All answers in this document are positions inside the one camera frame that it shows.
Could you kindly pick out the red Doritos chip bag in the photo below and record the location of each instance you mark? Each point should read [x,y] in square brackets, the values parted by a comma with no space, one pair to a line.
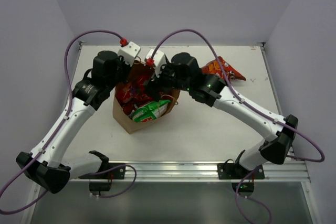
[222,67]

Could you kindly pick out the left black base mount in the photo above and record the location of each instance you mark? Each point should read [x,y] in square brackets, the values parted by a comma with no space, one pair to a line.
[102,183]

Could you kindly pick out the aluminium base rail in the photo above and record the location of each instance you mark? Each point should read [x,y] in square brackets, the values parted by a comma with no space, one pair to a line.
[194,171]

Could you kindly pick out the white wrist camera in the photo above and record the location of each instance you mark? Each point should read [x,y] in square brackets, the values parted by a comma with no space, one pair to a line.
[156,62]
[128,51]

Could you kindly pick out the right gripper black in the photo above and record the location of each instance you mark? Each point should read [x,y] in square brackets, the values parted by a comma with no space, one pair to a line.
[152,86]

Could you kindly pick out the brown paper bag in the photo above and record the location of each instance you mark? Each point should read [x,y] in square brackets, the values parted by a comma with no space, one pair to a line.
[125,120]

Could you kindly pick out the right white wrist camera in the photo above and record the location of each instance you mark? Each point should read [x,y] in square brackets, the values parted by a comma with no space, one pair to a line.
[156,62]

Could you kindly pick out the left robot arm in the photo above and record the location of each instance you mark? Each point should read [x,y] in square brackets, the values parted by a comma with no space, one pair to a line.
[45,163]

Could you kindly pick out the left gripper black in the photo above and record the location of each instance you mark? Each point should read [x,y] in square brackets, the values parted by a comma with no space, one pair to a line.
[125,69]

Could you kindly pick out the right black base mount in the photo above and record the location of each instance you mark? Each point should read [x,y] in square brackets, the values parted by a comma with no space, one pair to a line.
[245,184]

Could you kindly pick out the red Skittles candy pack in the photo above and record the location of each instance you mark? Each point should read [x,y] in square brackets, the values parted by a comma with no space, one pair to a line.
[126,91]

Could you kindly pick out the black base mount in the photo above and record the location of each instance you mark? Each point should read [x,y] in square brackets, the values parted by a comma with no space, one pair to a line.
[245,184]
[102,183]

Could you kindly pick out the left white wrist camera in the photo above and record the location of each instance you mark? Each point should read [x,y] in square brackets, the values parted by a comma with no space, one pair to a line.
[128,51]

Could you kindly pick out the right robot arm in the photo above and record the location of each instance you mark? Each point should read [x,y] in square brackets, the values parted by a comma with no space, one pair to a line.
[183,73]

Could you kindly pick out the green chip bag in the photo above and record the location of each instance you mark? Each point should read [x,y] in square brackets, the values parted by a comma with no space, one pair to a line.
[150,111]

